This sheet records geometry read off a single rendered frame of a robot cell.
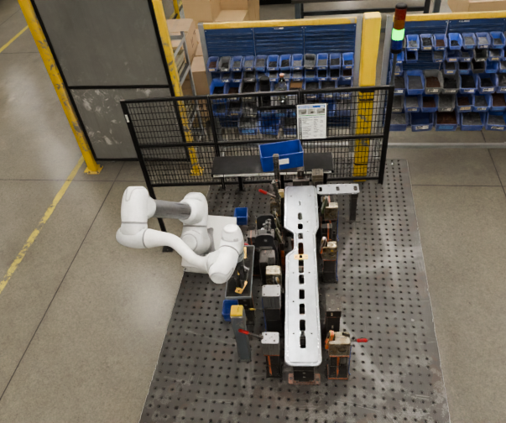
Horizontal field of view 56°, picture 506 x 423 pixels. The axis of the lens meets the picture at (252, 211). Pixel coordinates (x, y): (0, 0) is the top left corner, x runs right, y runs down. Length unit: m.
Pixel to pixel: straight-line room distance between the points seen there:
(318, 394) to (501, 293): 2.01
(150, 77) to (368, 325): 3.03
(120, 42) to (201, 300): 2.55
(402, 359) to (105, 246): 2.95
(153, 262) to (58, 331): 0.97
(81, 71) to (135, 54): 0.61
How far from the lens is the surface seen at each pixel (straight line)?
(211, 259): 2.18
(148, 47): 4.59
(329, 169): 3.46
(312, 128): 3.50
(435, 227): 4.59
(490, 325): 4.03
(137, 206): 2.49
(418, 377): 2.86
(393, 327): 3.00
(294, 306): 2.67
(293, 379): 2.78
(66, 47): 4.93
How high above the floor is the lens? 3.19
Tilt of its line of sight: 43 degrees down
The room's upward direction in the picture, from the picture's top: 7 degrees counter-clockwise
